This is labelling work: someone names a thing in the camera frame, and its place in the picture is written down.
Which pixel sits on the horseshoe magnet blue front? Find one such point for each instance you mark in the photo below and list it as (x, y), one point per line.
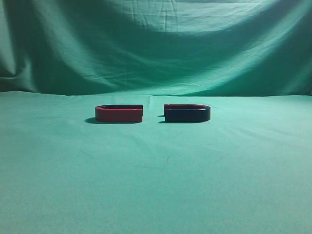
(187, 113)

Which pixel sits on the left horseshoe magnet red front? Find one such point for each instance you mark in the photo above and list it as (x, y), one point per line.
(119, 113)

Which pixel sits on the green cloth backdrop and cover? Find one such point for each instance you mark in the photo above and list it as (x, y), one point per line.
(247, 170)

